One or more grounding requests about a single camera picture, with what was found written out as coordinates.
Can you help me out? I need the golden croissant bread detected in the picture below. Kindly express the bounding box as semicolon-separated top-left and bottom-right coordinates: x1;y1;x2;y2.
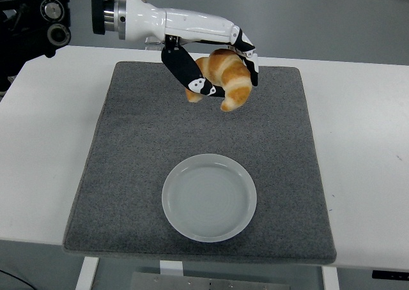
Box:
185;48;252;112

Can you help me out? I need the grey metal plate with screws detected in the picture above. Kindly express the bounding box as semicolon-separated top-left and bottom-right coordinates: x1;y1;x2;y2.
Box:
130;271;252;290

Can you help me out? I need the black floor cable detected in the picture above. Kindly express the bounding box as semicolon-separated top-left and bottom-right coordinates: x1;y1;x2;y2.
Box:
0;266;33;290

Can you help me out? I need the black table control panel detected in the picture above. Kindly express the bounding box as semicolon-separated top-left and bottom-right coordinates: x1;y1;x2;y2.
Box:
372;270;409;280

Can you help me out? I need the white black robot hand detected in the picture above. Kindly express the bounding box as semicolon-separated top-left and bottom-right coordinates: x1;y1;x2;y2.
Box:
127;0;260;98

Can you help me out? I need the white table bracket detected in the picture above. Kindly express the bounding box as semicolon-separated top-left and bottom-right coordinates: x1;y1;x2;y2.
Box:
158;260;183;275

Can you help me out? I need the pale grey round plate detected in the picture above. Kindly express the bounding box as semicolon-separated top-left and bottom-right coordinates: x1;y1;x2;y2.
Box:
161;153;258;243

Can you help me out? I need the grey felt table mat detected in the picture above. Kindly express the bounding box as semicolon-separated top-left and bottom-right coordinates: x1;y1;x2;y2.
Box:
62;61;337;266

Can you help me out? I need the white table leg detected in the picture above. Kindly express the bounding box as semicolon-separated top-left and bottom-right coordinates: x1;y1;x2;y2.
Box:
75;257;100;290
321;266;340;290

